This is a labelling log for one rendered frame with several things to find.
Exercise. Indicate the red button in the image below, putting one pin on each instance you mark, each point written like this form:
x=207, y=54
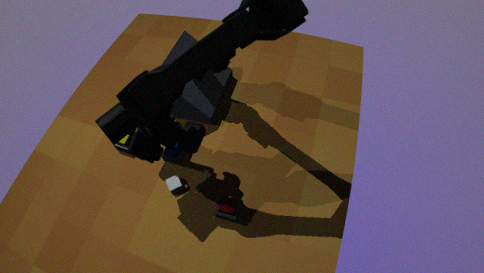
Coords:
x=228, y=208

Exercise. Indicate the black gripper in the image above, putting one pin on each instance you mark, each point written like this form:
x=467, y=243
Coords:
x=188, y=137

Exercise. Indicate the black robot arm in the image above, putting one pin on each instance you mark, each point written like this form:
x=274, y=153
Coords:
x=148, y=98

